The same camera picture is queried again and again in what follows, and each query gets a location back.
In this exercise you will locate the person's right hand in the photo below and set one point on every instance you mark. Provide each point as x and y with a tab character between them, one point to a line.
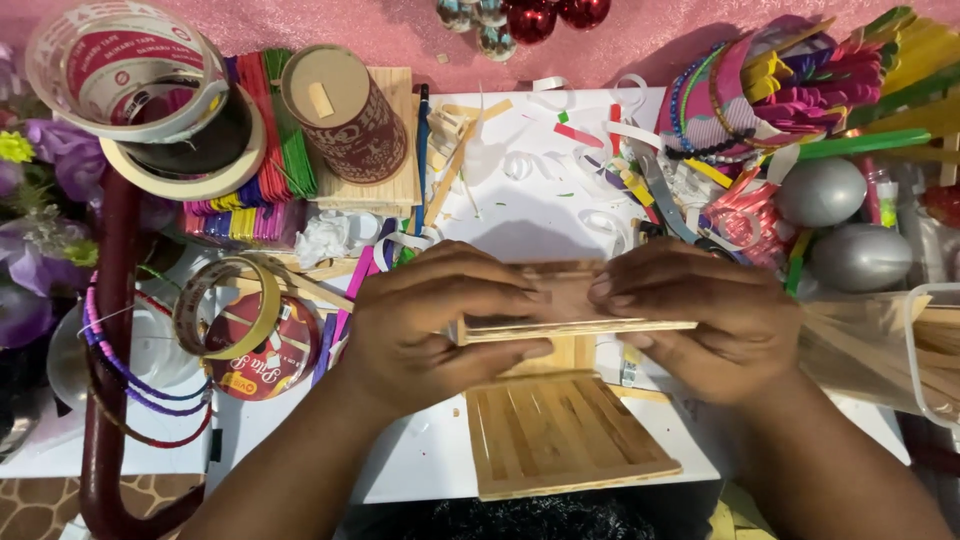
720	322

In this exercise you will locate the person's left hand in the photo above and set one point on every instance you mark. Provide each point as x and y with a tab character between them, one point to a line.
405	330

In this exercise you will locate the wooden craft stick panel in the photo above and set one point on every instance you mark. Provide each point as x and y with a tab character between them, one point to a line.
570	319

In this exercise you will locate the pink craft stick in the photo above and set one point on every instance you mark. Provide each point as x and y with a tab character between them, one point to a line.
358	281

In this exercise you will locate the purple craft stick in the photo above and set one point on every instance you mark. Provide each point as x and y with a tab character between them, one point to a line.
325	349

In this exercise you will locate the pink curled ribbon bunch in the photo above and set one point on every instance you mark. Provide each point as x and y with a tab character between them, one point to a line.
742	217

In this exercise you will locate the crumpled white paper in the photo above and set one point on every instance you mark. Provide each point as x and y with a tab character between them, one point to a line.
330	236

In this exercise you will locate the bag of wooden sticks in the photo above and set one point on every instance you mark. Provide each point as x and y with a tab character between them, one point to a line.
847	352

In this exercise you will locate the grey scissors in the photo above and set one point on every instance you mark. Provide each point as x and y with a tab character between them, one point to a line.
664	199

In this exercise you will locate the stacked wooden stick panels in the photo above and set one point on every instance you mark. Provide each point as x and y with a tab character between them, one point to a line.
394	191

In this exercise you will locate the yellow tape roll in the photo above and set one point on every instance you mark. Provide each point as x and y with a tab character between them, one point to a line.
266	315

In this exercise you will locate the red ribbon spool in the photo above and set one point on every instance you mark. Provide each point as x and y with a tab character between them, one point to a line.
262	352

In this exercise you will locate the small wooden stick piece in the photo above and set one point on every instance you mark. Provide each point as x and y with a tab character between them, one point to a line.
559	354

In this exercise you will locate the silver plastic egg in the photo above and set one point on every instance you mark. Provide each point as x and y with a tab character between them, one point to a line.
821	193
862	259

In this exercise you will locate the white work board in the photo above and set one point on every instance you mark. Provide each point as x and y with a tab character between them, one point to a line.
525	195

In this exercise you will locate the blue pen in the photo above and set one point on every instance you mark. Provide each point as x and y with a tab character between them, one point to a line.
423	142

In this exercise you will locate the wooden craft stick tray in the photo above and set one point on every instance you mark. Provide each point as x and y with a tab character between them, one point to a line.
562	435

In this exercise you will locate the yellow paper sheets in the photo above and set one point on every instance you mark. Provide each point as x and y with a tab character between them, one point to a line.
739	517

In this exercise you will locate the pile of coloured craft sticks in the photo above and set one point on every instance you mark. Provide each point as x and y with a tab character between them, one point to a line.
255	195

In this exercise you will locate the clear plastic container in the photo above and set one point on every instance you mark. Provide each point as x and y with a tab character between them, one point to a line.
937	360

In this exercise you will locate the person's dark clothing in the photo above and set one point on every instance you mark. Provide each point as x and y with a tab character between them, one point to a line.
525	517

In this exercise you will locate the long green craft stick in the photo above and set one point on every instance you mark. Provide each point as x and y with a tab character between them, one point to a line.
862	144

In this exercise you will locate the cream masking tape roll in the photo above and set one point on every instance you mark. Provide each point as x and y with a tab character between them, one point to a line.
240	169

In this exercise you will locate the clear plastic bowl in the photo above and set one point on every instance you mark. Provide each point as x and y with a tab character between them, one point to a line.
150	352

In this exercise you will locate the pink holder of coloured sticks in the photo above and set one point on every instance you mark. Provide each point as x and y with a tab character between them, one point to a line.
810	82

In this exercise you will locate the black tape roll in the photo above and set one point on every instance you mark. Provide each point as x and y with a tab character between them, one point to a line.
217	142

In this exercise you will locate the silver bauble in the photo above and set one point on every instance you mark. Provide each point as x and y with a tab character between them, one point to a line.
454	13
491	10
496	43

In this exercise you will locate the pink glitter cloth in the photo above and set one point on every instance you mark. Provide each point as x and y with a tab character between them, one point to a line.
375	30

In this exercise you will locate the red bauble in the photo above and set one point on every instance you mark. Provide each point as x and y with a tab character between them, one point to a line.
531	21
583	11

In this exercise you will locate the purple artificial flowers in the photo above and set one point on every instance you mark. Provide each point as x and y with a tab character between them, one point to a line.
52	195

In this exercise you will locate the clear tape roll red print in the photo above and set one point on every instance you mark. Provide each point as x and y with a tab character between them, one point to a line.
97	60

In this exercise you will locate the giraffe pattern mat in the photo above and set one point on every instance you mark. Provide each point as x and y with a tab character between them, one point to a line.
37	510

